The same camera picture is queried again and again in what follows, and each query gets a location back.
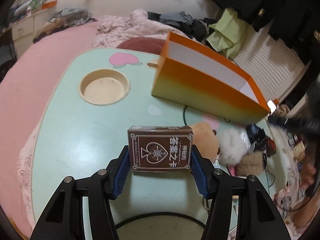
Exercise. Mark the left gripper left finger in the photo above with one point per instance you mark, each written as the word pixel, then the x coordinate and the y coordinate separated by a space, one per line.
pixel 63 216

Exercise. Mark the tan fluffy pompom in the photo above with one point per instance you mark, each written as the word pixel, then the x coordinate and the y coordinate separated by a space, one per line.
pixel 251 164

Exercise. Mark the white fluffy pompom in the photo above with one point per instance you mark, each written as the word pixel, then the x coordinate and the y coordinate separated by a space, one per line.
pixel 234 144

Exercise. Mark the brown plush toy keychain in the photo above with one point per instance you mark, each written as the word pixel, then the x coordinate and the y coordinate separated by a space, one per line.
pixel 205 140

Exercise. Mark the brown card deck box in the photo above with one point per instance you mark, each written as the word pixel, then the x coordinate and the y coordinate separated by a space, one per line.
pixel 160 149

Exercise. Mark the orange cardboard box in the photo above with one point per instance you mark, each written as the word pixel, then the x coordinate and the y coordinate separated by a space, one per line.
pixel 196 76

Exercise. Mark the smartphone with lit screen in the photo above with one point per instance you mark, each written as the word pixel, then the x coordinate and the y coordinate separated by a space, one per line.
pixel 272 106

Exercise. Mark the black hanging jacket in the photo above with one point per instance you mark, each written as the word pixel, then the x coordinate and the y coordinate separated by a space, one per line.
pixel 295 22

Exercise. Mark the light green hanging garment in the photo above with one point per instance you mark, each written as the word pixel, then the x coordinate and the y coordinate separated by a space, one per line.
pixel 229 34

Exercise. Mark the pile of dark clothes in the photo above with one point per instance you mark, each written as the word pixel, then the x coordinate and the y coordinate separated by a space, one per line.
pixel 198 29

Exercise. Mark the dark red pillow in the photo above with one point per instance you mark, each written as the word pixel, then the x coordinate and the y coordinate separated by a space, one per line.
pixel 143 44

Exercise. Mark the white desk with drawers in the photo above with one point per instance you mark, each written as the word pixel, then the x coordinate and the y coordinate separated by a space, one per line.
pixel 22 33

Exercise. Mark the pink crumpled blanket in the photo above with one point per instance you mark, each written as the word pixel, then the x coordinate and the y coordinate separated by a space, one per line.
pixel 113 30

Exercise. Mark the patterned clothes pile on bed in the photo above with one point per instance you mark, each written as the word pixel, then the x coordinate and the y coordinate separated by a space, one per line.
pixel 62 20

